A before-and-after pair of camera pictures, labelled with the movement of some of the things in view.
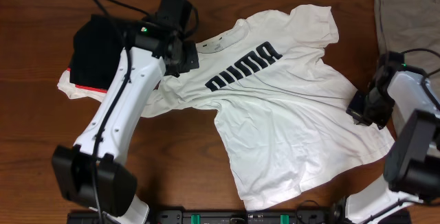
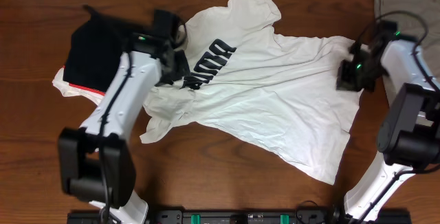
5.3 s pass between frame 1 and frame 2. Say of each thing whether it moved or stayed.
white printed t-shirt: moved
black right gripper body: moved
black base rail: stayed
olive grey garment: stayed
